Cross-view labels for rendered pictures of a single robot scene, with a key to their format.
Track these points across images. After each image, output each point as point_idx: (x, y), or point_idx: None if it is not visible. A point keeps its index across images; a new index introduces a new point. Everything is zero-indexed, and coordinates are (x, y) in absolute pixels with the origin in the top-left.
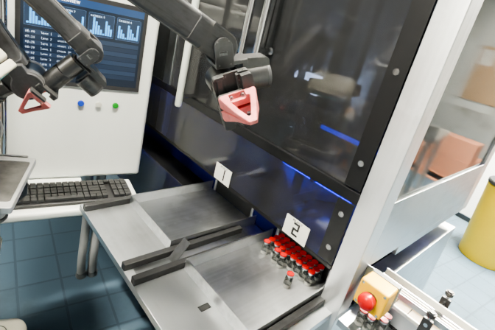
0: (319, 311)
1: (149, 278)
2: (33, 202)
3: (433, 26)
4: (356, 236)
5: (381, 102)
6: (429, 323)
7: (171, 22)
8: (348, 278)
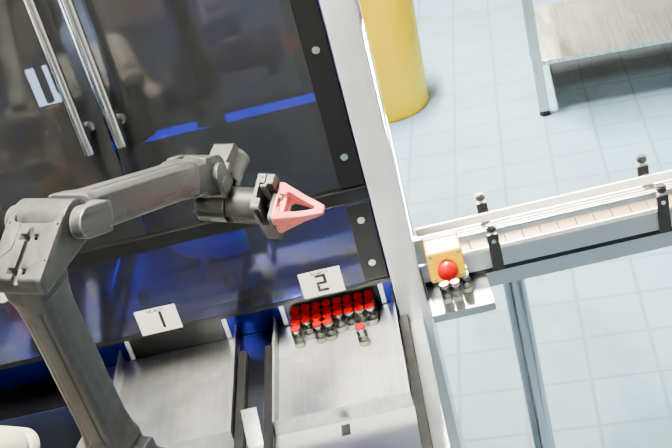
0: (414, 328)
1: None
2: None
3: None
4: (391, 226)
5: (321, 86)
6: (494, 236)
7: (184, 194)
8: (413, 269)
